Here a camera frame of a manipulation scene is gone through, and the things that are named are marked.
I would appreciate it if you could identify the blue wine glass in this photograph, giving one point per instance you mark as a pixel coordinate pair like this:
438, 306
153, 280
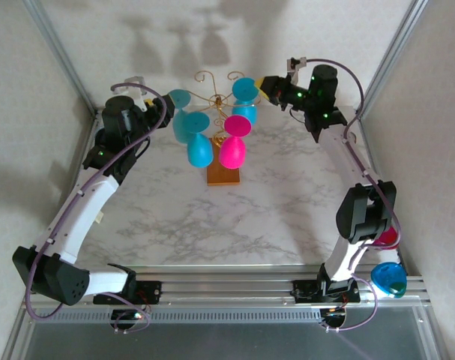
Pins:
245, 90
200, 152

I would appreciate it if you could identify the teal wine glass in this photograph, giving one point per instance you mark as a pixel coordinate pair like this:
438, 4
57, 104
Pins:
179, 98

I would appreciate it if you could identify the pink wine glass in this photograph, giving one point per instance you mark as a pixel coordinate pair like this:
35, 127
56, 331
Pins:
232, 152

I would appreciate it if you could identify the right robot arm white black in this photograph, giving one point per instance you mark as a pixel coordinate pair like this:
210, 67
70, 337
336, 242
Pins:
366, 213

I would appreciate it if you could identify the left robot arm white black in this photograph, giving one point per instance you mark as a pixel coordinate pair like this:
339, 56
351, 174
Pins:
81, 210

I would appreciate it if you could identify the blue plastic cup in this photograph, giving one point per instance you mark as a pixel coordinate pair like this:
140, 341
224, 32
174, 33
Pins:
386, 279

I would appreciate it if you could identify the aluminium right frame post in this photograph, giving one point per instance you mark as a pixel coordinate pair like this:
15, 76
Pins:
392, 52

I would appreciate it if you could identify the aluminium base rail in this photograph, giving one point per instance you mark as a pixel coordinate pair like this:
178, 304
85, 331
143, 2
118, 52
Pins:
227, 285

